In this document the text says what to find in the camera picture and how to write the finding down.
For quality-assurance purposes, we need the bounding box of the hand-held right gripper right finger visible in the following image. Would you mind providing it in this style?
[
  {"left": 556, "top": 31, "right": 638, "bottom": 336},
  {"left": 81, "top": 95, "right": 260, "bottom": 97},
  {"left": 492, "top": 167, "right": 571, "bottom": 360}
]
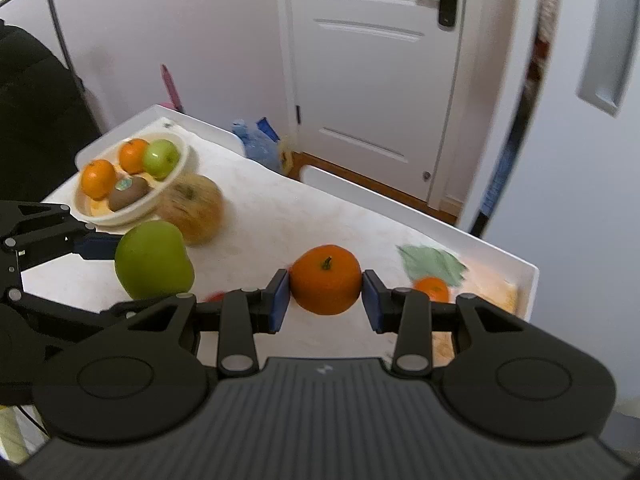
[{"left": 362, "top": 269, "right": 527, "bottom": 377}]

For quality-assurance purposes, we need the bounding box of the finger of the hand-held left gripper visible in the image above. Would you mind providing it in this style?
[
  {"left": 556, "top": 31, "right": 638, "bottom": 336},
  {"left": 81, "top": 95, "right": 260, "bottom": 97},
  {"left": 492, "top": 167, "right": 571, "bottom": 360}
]
[
  {"left": 0, "top": 201, "right": 117, "bottom": 281},
  {"left": 0, "top": 287, "right": 132, "bottom": 333}
]

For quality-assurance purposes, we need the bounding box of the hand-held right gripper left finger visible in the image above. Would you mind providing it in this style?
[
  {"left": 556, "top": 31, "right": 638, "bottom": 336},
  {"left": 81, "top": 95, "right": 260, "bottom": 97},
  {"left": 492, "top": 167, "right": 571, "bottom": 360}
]
[{"left": 100, "top": 269, "right": 292, "bottom": 377}]

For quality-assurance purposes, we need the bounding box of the cream plate with duck print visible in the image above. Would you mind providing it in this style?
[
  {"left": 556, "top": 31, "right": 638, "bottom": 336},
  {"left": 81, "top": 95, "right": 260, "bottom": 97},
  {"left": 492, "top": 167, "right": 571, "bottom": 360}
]
[{"left": 75, "top": 131, "right": 194, "bottom": 226}]

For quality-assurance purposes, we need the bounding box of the large orange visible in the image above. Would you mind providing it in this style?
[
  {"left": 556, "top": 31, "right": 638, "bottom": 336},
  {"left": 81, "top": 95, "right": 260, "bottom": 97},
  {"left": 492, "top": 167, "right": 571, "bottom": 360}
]
[
  {"left": 290, "top": 244, "right": 363, "bottom": 316},
  {"left": 80, "top": 159, "right": 117, "bottom": 200}
]

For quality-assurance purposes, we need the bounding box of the large green apple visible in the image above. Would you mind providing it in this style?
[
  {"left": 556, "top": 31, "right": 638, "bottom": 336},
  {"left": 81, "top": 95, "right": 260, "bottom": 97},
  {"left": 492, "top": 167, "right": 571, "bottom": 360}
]
[{"left": 114, "top": 220, "right": 196, "bottom": 302}]

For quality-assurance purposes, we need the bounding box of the brown kiwi with sticker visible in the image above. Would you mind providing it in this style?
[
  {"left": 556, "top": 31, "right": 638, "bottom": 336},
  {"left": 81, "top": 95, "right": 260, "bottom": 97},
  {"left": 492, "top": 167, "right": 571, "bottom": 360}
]
[{"left": 108, "top": 175, "right": 151, "bottom": 212}]

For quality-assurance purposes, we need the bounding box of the small mandarin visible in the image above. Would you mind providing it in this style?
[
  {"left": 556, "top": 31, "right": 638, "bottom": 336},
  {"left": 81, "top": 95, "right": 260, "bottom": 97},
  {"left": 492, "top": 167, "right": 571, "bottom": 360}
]
[
  {"left": 412, "top": 276, "right": 451, "bottom": 304},
  {"left": 119, "top": 138, "right": 151, "bottom": 175}
]

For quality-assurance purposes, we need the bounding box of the small green apple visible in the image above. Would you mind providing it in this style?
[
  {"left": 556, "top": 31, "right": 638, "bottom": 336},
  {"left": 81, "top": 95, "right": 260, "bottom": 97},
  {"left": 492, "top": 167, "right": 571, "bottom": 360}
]
[{"left": 142, "top": 139, "right": 181, "bottom": 180}]

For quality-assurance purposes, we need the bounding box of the yellow bag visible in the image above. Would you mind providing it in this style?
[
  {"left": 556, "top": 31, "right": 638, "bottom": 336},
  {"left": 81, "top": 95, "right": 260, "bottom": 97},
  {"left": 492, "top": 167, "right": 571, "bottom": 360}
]
[{"left": 0, "top": 405, "right": 47, "bottom": 467}]

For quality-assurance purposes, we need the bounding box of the large brownish red apple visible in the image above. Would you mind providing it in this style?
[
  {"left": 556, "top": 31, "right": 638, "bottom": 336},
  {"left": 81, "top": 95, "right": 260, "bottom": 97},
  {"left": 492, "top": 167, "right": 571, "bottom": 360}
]
[{"left": 157, "top": 174, "right": 225, "bottom": 246}]

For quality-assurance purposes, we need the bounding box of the white tray table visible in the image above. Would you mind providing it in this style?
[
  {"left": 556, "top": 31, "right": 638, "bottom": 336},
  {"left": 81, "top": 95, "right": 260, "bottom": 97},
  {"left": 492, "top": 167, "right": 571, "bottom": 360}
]
[{"left": 39, "top": 104, "right": 541, "bottom": 363}]

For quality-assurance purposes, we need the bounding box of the blue plastic bag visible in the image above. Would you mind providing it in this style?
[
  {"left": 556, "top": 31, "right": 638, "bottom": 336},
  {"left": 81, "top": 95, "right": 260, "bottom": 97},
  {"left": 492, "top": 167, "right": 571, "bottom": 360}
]
[{"left": 231, "top": 118, "right": 282, "bottom": 174}]

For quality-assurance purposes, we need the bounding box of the pink plastic tool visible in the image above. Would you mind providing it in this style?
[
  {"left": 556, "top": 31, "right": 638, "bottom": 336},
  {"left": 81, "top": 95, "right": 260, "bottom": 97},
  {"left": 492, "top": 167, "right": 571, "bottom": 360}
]
[{"left": 160, "top": 64, "right": 185, "bottom": 114}]

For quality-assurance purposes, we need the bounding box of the black curved pole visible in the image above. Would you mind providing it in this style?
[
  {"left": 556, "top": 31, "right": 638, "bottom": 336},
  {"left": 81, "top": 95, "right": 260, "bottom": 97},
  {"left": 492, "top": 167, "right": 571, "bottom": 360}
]
[{"left": 0, "top": 0, "right": 109, "bottom": 134}]

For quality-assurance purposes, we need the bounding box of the white panel door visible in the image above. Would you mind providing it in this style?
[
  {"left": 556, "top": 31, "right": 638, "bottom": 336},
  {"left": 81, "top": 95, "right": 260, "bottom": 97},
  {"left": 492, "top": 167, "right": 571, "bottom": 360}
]
[{"left": 274, "top": 0, "right": 472, "bottom": 207}]

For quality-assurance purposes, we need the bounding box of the white sliding door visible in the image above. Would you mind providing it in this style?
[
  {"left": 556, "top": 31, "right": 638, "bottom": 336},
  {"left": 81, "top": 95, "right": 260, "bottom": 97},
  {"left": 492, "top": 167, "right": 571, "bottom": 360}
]
[{"left": 459, "top": 0, "right": 640, "bottom": 413}]

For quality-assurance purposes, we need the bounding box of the grey recessed door handle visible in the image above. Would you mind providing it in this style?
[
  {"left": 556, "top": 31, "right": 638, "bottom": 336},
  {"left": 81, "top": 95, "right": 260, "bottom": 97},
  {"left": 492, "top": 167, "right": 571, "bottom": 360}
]
[{"left": 575, "top": 0, "right": 640, "bottom": 119}]

